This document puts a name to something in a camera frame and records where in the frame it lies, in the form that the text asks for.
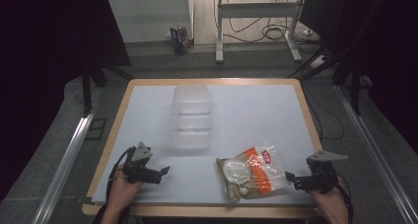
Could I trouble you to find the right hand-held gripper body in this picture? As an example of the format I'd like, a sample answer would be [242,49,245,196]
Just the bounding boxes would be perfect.
[304,149,349,194]

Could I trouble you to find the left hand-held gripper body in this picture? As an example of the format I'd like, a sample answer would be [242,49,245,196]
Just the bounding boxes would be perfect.
[122,141,158,186]

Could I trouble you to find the person's left hand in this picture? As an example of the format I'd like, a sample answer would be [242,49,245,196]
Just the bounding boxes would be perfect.
[108,165,144,215]

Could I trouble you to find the person's right hand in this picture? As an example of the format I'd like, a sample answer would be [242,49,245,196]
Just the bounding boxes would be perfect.
[308,177,350,224]

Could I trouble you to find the clear orange snack bag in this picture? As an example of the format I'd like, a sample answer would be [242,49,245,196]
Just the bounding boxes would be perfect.
[215,141,292,204]

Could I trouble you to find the clear plastic storage container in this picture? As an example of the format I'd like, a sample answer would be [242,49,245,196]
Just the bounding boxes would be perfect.
[170,83,213,150]

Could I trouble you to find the black tripod stand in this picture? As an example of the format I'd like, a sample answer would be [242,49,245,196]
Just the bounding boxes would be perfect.
[286,0,388,116]
[80,64,134,117]

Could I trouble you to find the white power strip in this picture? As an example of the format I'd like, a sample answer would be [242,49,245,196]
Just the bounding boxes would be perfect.
[309,54,328,69]

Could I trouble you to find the blue paper carton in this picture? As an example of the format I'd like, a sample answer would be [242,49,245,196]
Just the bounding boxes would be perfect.
[169,25,191,57]

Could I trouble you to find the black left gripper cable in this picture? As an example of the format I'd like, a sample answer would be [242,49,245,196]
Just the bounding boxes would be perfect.
[104,146,136,202]

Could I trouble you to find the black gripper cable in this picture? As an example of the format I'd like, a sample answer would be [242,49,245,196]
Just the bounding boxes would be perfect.
[104,146,136,202]
[334,172,355,224]

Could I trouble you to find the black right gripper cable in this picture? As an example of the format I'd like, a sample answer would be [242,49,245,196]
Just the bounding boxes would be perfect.
[334,172,355,224]

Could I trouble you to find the thin black floor cable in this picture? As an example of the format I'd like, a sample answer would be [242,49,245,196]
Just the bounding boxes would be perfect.
[304,85,346,141]

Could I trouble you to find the aluminium floor rail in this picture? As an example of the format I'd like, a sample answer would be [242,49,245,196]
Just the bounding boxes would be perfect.
[31,87,104,224]
[334,84,418,224]

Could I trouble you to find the black floor cables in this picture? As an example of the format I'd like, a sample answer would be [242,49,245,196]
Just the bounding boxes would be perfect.
[213,0,314,44]

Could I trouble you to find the white metal stand frame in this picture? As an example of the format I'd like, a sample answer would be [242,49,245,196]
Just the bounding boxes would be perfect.
[214,0,309,64]

